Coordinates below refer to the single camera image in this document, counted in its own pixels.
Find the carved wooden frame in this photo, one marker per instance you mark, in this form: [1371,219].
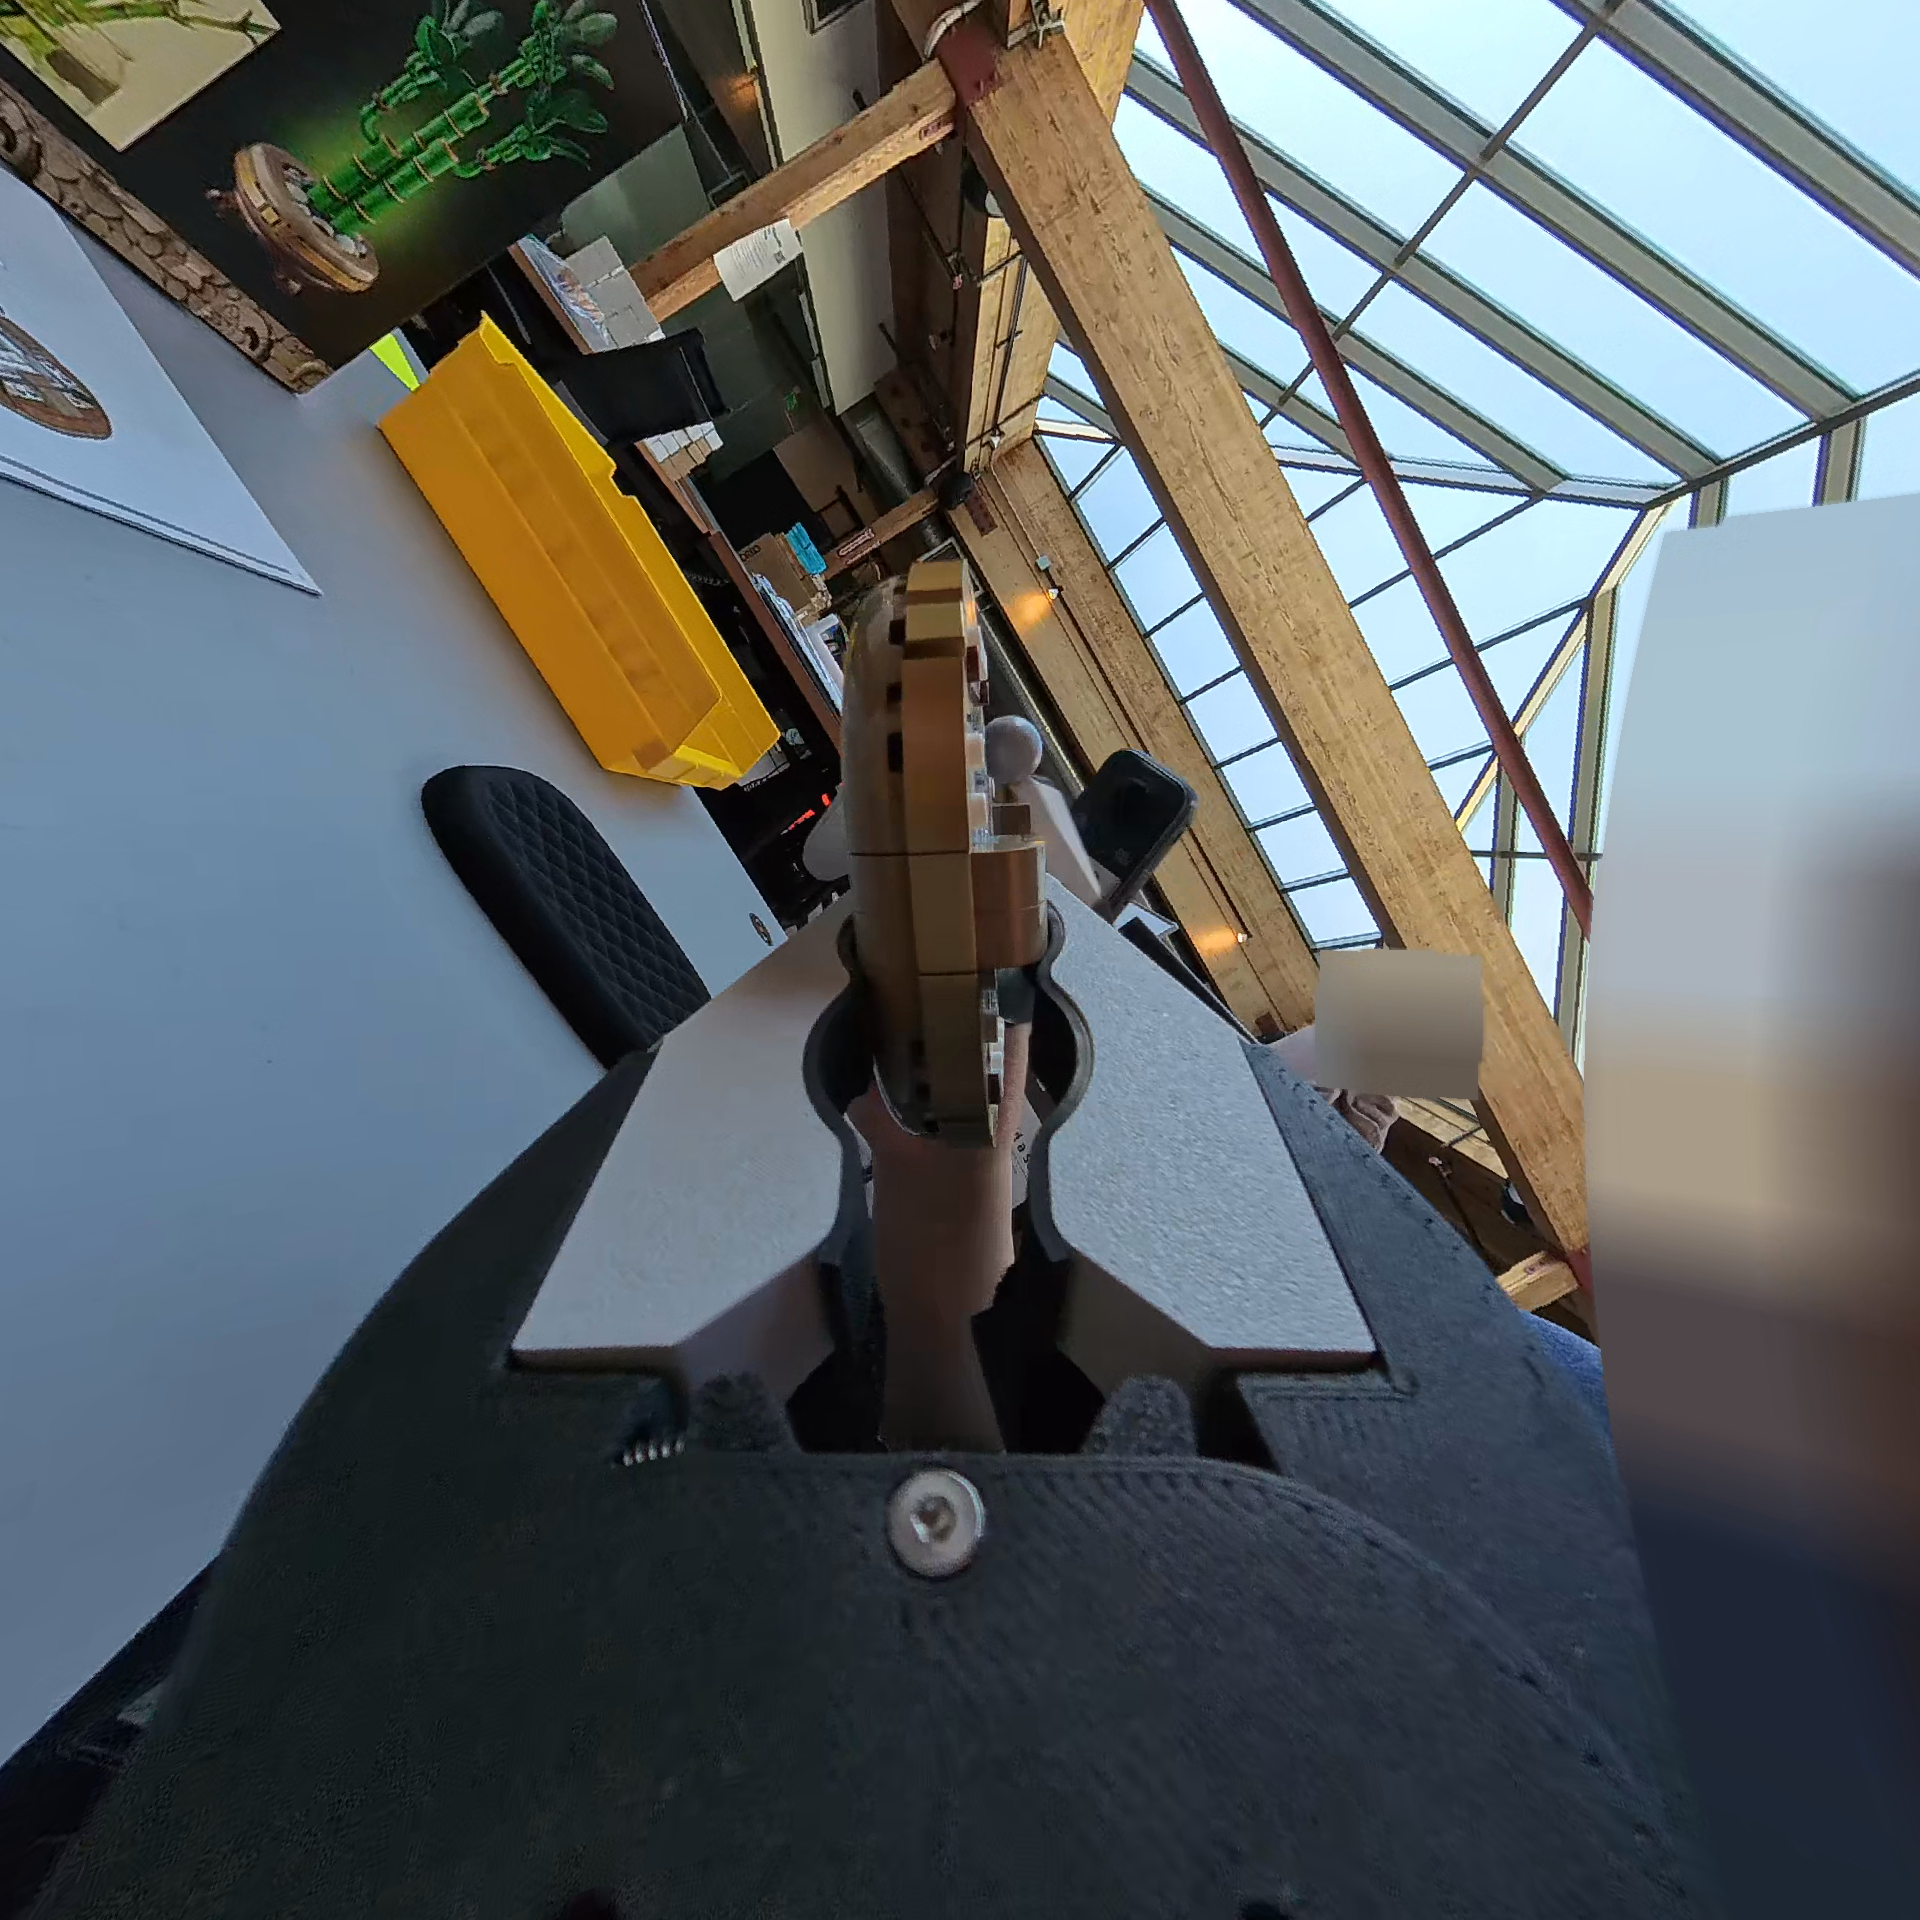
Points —
[180,276]

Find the white paper note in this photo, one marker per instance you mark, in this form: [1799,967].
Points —
[758,255]

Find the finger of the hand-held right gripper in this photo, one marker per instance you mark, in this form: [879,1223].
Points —
[1067,848]

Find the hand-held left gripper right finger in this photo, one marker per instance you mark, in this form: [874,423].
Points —
[1215,1184]

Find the dark bamboo picture lego box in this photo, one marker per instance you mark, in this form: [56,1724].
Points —
[450,136]

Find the lego instruction booklet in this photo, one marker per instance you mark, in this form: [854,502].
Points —
[136,435]

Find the yellow plastic bin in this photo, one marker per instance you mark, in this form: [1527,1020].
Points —
[570,570]

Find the black quilted wrist rest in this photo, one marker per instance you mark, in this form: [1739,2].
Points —
[579,902]

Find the round gold lego base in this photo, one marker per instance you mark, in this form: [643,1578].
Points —
[938,839]

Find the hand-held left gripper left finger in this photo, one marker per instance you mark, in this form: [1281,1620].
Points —
[705,1184]

